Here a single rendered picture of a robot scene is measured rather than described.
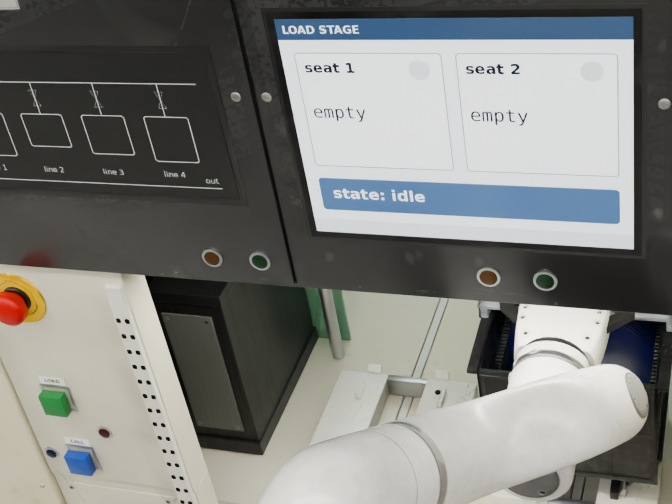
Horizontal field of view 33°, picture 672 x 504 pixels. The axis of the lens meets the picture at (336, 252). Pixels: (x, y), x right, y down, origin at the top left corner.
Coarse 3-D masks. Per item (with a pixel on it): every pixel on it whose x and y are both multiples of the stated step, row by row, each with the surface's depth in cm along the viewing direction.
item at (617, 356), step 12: (612, 336) 141; (624, 336) 140; (636, 336) 140; (612, 348) 142; (624, 348) 142; (636, 348) 141; (648, 348) 141; (612, 360) 144; (624, 360) 143; (636, 360) 143; (648, 360) 142; (636, 372) 144; (648, 372) 143
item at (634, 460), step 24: (480, 312) 143; (480, 336) 141; (504, 336) 148; (480, 360) 138; (504, 360) 146; (480, 384) 138; (504, 384) 137; (648, 384) 130; (648, 432) 135; (600, 456) 140; (624, 456) 139; (648, 456) 138; (624, 480) 142; (648, 480) 140
